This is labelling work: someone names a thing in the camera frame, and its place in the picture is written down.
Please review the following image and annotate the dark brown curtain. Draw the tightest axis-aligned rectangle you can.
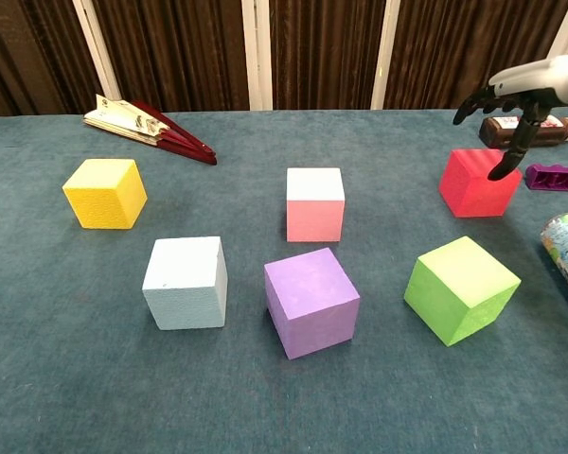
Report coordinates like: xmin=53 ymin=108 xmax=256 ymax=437
xmin=0 ymin=0 xmax=568 ymax=119

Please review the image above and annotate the pink foam cube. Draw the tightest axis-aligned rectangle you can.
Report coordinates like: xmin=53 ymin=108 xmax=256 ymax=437
xmin=286 ymin=167 xmax=346 ymax=243

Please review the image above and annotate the green foam cube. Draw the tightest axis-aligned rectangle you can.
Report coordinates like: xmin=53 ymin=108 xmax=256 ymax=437
xmin=403 ymin=236 xmax=523 ymax=347

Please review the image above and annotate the red and white folding fan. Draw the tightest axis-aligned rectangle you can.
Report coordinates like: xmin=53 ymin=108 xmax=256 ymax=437
xmin=82 ymin=94 xmax=218 ymax=166

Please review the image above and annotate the purple plastic block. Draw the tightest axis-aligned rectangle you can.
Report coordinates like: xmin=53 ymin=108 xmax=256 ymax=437
xmin=524 ymin=163 xmax=568 ymax=192

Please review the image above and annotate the yellow foam cube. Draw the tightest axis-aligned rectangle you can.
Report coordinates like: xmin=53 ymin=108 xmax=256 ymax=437
xmin=62 ymin=158 xmax=149 ymax=231

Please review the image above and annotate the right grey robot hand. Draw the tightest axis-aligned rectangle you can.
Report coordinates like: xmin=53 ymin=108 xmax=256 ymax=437
xmin=453 ymin=53 xmax=568 ymax=181

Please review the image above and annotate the brown bottle with white cap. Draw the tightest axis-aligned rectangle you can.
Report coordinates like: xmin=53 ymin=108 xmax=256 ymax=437
xmin=478 ymin=114 xmax=568 ymax=150

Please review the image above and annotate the light blue foam cube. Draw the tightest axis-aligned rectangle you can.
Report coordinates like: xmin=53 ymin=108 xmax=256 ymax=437
xmin=141 ymin=236 xmax=229 ymax=331

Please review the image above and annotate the purple foam cube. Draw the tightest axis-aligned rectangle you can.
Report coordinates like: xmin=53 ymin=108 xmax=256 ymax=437
xmin=263 ymin=247 xmax=362 ymax=360

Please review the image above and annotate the red foam cube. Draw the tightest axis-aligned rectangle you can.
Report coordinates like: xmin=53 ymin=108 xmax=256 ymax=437
xmin=437 ymin=148 xmax=524 ymax=218

